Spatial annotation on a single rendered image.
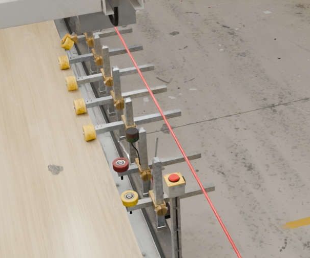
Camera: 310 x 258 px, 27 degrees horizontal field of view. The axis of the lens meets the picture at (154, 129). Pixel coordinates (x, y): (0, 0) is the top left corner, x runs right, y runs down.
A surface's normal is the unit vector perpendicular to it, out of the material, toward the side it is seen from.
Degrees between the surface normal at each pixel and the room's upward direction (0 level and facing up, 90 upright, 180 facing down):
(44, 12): 90
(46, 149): 0
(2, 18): 90
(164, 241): 0
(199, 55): 0
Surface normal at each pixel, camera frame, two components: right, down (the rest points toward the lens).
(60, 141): -0.05, -0.80
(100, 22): 0.29, 0.56
